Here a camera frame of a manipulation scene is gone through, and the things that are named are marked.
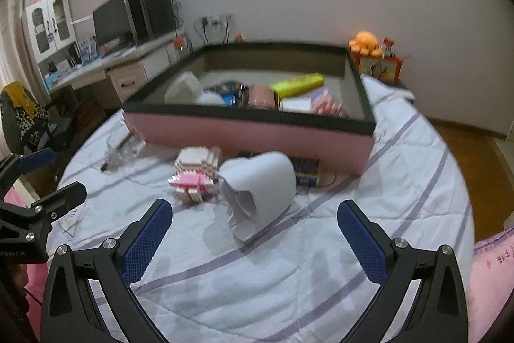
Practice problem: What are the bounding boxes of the large pink brick model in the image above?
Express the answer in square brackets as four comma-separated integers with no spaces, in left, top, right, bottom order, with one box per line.
[311,89,348,116]

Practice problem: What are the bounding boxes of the pink blanket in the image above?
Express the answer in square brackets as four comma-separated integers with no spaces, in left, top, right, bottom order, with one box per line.
[0,182,45,289]

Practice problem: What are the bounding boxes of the desk drawer black handle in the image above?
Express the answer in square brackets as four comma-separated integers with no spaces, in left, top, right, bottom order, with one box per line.
[108,66,149,96]

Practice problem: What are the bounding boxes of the dark patterned small box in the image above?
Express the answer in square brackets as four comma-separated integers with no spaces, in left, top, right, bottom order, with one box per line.
[291,157,322,189]

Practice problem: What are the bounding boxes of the orange plush toy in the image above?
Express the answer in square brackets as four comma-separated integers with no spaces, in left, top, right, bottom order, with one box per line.
[349,31,382,56]

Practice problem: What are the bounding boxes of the small white box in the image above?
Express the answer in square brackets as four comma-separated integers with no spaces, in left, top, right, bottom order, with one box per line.
[280,97,316,113]

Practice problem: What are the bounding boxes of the black computer monitor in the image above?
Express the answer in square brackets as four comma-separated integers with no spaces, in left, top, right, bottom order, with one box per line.
[92,0,135,46]

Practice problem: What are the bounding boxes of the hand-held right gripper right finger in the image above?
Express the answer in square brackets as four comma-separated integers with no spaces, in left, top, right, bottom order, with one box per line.
[336,199,470,343]

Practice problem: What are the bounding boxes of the white desk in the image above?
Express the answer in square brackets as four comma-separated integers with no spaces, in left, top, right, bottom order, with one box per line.
[44,27,189,103]

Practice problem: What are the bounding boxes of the black power cable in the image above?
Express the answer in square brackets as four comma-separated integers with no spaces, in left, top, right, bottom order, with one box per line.
[195,19,211,46]

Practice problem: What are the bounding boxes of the colourful printed box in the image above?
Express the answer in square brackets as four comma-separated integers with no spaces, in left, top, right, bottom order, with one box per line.
[355,51,403,83]

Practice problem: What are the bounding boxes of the small pink brick model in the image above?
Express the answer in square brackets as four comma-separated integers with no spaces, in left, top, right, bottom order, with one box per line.
[169,172,219,205]

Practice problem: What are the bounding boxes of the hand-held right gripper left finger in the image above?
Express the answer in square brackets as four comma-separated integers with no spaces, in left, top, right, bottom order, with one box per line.
[40,198,174,343]

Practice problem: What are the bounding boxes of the yellow cloth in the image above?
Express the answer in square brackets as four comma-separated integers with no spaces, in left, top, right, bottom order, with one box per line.
[2,83,39,114]

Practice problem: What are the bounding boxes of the dark patterned pouch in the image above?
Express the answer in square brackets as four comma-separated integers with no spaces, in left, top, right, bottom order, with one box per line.
[203,82,242,95]

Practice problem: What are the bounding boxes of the pink printed pillow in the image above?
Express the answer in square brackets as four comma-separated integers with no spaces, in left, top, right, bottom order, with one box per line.
[472,224,514,343]

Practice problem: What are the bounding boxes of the pink cylindrical case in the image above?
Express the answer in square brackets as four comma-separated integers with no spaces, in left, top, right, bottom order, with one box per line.
[249,86,278,110]

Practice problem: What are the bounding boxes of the white and tan brick model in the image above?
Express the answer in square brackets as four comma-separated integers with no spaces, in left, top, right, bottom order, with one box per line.
[174,146,222,177]

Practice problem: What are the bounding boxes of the blue and white books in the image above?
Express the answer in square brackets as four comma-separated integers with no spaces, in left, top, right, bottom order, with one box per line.
[76,38,99,66]

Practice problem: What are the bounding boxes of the pink storage box black rim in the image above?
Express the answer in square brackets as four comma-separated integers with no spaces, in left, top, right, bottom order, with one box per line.
[120,41,377,177]

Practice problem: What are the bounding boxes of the yellow-green case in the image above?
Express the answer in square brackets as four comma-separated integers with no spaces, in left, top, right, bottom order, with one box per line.
[272,73,325,95]

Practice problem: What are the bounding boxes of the clear bulb-shaped bottle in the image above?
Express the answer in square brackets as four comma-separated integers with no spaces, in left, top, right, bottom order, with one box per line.
[100,122,146,172]

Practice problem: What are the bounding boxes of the silvery white dome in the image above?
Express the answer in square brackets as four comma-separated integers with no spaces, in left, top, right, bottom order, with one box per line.
[164,72,203,104]

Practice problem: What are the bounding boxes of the white heart-shaped container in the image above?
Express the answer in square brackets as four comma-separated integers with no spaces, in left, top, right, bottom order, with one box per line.
[219,151,298,243]

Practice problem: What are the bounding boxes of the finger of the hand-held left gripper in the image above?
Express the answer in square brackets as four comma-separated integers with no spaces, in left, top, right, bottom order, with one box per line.
[30,182,88,225]
[0,148,57,203]

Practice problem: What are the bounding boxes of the white wall outlet strip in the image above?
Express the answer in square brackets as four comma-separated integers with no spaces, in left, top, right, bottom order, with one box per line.
[195,14,234,29]

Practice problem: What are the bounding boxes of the office chair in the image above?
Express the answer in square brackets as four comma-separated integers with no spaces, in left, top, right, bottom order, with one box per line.
[0,82,75,167]

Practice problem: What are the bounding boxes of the white glass-door cabinet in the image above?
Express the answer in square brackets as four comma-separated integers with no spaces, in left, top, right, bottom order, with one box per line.
[24,0,77,64]

